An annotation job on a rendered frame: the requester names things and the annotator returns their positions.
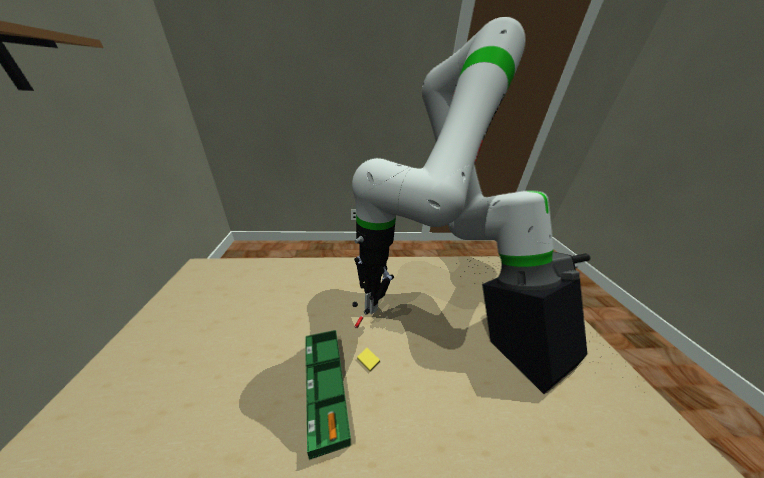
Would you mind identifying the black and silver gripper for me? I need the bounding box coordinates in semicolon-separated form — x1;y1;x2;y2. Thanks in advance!
354;245;394;314

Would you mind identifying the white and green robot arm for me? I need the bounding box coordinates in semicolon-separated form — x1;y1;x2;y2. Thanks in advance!
352;17;590;291

